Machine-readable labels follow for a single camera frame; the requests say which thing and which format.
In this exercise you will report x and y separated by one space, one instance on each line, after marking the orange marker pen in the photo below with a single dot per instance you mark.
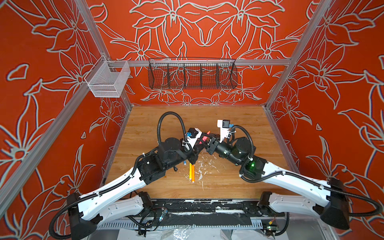
192 173

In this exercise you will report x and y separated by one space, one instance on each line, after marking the black wire basket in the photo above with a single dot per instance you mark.
192 76

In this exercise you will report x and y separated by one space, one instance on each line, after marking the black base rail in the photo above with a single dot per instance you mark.
226 214

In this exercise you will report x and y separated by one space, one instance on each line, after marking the aluminium frame rail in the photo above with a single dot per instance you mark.
240 62
309 31
47 49

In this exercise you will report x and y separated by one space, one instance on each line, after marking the aluminium frame rail back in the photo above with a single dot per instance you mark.
240 62

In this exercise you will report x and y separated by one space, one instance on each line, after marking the yellow marker pen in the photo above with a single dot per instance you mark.
190 171

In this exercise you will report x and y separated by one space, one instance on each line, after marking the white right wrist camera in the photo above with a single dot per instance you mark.
224 126

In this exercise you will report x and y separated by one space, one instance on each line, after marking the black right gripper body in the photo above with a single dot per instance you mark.
213 147

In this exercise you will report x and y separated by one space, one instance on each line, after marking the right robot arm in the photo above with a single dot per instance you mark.
325 199

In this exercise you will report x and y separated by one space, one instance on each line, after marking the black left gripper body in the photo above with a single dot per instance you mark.
191 154

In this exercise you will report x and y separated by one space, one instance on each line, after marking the aluminium frame rail left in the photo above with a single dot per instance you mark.
47 49

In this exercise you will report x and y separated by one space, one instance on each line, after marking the aluminium frame rail right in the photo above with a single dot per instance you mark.
309 31

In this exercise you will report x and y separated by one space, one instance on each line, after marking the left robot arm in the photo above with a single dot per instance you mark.
83 214

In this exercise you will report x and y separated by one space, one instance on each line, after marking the white mesh basket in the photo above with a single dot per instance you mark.
107 79

